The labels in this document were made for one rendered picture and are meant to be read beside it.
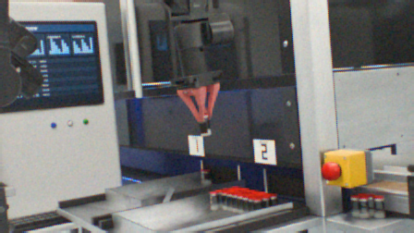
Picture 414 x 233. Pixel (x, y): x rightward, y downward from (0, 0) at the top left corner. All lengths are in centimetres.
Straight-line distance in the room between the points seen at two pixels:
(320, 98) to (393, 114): 25
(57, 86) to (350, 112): 109
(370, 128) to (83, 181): 110
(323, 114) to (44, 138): 108
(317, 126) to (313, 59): 15
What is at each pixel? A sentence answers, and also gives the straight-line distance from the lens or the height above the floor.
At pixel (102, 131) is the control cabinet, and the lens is 202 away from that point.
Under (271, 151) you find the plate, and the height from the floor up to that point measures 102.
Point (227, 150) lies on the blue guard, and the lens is 149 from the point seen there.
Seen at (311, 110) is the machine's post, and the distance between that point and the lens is 121.
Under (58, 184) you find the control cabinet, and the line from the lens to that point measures 198.
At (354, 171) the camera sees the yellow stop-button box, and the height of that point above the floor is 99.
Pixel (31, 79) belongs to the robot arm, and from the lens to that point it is 140.
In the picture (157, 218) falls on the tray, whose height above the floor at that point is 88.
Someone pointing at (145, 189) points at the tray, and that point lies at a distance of 171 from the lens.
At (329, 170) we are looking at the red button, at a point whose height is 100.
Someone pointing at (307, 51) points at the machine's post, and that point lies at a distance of 121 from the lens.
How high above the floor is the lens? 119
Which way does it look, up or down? 3 degrees down
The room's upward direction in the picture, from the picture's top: 5 degrees counter-clockwise
